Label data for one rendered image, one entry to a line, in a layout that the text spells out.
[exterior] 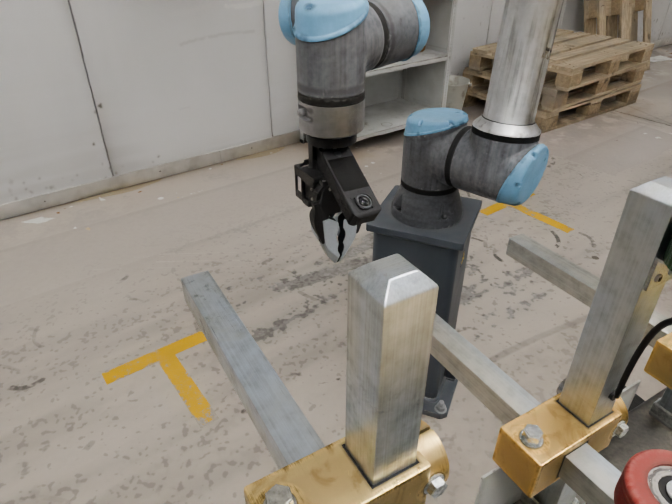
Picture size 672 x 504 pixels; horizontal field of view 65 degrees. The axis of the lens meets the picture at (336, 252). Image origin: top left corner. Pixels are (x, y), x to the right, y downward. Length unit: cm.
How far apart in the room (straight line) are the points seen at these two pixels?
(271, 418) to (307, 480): 7
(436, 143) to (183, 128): 209
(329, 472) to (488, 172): 94
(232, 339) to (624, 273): 33
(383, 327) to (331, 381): 149
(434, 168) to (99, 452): 121
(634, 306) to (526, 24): 79
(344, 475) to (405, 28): 58
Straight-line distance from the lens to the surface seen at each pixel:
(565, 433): 56
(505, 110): 120
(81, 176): 307
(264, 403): 43
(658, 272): 47
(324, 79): 68
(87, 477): 168
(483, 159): 122
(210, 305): 52
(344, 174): 71
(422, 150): 129
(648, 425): 85
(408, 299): 27
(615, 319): 50
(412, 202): 135
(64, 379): 197
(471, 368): 61
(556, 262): 82
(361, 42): 69
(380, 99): 390
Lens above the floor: 128
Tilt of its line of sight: 33 degrees down
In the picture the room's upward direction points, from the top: straight up
